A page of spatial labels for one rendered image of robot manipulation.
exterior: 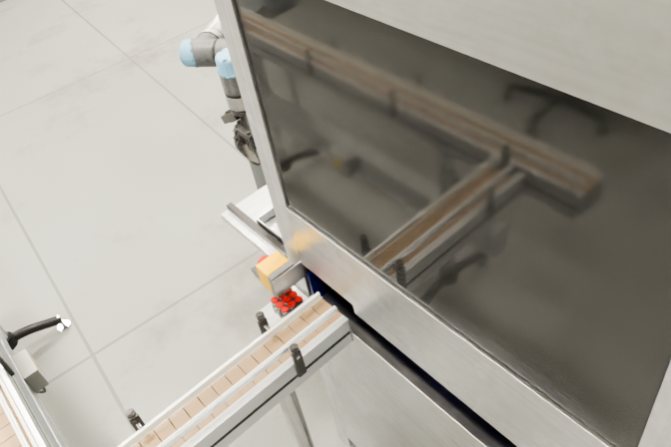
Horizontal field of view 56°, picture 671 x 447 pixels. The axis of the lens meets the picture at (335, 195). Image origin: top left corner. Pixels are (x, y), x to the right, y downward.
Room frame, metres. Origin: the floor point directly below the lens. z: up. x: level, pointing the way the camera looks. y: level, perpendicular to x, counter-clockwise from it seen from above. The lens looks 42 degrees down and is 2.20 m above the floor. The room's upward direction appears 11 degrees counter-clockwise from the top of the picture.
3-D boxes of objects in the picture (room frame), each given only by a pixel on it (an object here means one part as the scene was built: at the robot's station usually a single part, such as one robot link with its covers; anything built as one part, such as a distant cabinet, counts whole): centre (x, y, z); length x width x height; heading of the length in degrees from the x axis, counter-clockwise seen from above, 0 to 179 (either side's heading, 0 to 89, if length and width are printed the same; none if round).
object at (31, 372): (1.33, 1.11, 0.50); 0.12 x 0.05 x 0.09; 34
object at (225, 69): (1.44, 0.19, 1.39); 0.09 x 0.08 x 0.11; 160
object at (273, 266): (1.10, 0.19, 1.00); 0.08 x 0.07 x 0.07; 34
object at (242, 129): (1.43, 0.19, 1.24); 0.09 x 0.08 x 0.12; 34
